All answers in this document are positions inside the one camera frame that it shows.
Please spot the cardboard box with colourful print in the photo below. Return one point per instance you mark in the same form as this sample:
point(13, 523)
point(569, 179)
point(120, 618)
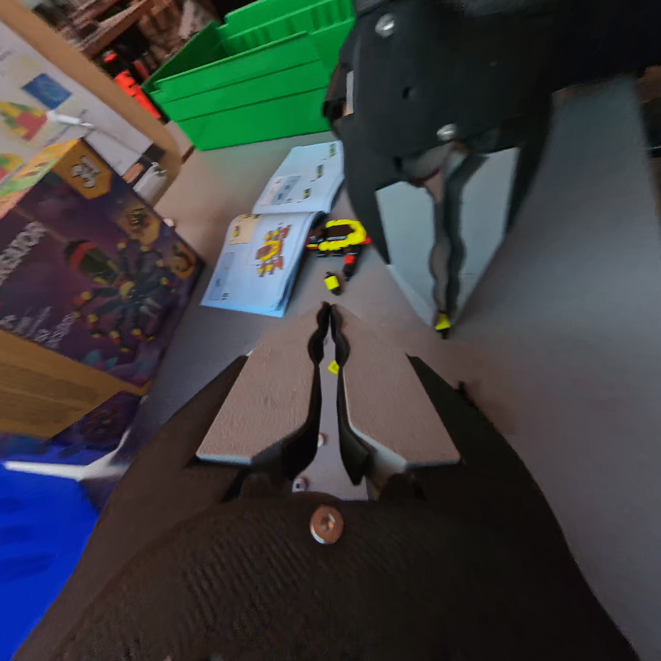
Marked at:
point(31, 93)

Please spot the stack of green plastic bins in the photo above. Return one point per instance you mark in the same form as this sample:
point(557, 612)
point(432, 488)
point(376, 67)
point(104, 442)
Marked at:
point(248, 88)

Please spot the yellow and black lego piece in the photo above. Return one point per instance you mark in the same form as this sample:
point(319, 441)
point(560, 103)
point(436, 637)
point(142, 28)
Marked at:
point(332, 282)
point(442, 324)

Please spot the purple lego set box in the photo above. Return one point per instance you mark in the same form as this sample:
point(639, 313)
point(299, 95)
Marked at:
point(88, 289)

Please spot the blue plastic bin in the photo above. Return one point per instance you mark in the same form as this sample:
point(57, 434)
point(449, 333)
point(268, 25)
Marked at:
point(36, 542)

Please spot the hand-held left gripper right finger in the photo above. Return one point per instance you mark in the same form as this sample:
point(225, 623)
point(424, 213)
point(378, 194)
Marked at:
point(392, 408)

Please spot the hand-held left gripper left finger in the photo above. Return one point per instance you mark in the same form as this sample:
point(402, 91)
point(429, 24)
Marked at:
point(268, 397)

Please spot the orange red object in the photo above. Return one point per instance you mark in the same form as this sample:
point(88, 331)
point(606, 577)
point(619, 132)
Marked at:
point(131, 90)

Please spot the lego instruction booklet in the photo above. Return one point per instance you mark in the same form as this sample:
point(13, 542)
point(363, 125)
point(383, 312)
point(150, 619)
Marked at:
point(268, 242)

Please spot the tan round lego stud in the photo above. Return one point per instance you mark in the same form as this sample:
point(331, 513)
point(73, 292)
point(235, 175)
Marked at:
point(300, 484)

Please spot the yellow black lego model body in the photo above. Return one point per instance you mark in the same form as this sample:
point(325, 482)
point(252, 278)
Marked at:
point(338, 238)

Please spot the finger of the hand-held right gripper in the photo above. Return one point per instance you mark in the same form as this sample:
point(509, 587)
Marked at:
point(488, 206)
point(408, 232)

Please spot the small white container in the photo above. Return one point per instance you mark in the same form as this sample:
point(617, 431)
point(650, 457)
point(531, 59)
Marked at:
point(149, 179)

